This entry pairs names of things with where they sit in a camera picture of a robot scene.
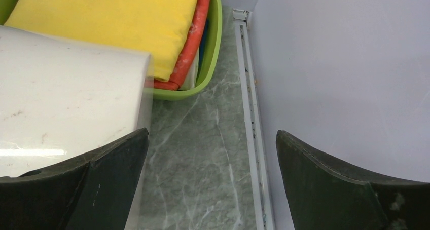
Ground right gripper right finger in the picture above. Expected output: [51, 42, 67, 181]
[276, 130, 429, 229]

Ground yellow cloth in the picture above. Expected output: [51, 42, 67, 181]
[5, 0, 199, 82]

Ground side aluminium rail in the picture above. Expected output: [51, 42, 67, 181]
[233, 9, 275, 230]

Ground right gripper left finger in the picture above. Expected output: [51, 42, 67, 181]
[1, 128, 149, 229]

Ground white shirt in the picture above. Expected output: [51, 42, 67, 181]
[179, 49, 199, 91]

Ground cream appliance with orange rim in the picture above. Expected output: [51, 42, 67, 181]
[1, 26, 153, 229]

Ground red printed package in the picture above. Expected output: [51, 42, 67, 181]
[154, 0, 210, 91]

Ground green plastic tray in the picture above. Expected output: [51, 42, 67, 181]
[1, 0, 223, 101]

